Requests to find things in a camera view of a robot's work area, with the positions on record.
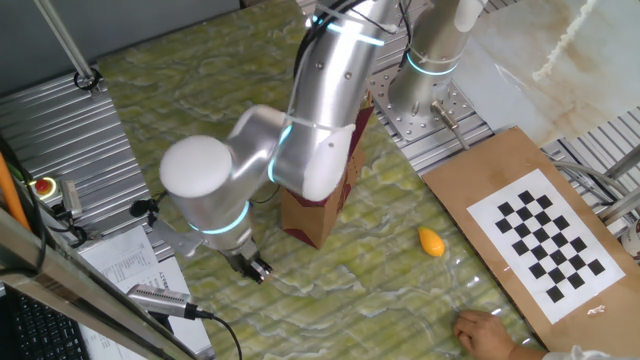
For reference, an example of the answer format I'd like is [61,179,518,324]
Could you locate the grey hose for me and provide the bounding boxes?
[549,158,632,201]

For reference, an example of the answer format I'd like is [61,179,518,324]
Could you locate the printed white paper sheet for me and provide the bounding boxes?
[79,257,214,360]
[78,224,161,291]

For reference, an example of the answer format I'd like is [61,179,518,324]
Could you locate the aluminium frame pole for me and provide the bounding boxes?
[33,0,99,89]

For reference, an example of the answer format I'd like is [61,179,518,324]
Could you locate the grey metal connector box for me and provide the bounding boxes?
[58,178,84,220]

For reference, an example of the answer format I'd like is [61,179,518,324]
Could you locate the black keyboard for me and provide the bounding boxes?
[4,287,91,360]

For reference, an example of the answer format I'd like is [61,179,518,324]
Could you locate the maroon brown paper bag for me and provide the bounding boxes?
[279,92,376,250]

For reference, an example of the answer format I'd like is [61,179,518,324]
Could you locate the black base cable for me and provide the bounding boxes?
[397,0,417,66]

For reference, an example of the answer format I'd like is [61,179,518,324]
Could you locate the silver depth camera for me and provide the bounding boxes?
[125,283,197,321]

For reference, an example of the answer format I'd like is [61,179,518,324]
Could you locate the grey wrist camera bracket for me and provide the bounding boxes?
[152,218,205,257]

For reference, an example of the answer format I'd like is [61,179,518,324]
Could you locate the person's bare hand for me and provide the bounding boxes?
[452,309,519,360]

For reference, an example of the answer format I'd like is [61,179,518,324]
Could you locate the beige marble pattern sheet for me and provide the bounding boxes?
[449,0,640,147]

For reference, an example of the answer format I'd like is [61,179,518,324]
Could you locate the black camera cable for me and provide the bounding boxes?
[184,304,245,360]

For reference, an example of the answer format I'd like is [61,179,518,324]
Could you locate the red emergency stop button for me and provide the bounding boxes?
[27,175,60,202]

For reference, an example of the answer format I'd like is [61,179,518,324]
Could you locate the checkerboard calibration sheet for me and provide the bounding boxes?
[466,168,627,325]

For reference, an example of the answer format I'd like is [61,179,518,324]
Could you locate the black pole base ring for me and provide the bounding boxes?
[73,67,104,93]

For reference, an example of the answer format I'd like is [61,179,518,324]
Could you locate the white red round object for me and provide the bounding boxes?
[619,218,640,262]

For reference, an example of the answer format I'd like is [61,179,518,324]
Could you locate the metal frame bar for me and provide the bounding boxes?
[0,207,201,360]

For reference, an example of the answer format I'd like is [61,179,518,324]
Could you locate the brown cardboard board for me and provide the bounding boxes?
[421,125,640,360]

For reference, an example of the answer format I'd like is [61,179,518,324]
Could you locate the black cable connector plug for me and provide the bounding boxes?
[128,198,161,226]

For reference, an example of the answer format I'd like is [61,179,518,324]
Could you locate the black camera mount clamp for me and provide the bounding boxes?
[147,309,176,335]

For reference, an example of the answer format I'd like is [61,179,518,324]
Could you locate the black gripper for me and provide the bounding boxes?
[222,242,274,284]

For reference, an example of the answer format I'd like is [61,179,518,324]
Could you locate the yellow toy mango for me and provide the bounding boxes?
[417,225,446,258]

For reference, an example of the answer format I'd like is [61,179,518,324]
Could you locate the orange cable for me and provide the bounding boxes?
[0,152,32,232]

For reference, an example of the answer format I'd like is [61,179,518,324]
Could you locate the green marble pattern mat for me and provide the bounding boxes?
[97,0,546,360]

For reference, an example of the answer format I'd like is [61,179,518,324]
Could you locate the metal connector rod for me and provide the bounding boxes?
[430,99,471,151]

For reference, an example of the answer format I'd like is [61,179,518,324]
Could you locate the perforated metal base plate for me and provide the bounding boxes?
[367,64,494,143]

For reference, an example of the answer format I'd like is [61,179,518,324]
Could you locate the aluminium profile bar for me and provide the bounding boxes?
[597,187,640,225]
[602,144,640,181]

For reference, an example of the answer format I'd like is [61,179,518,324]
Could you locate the black cable loop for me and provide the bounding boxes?
[47,199,90,250]

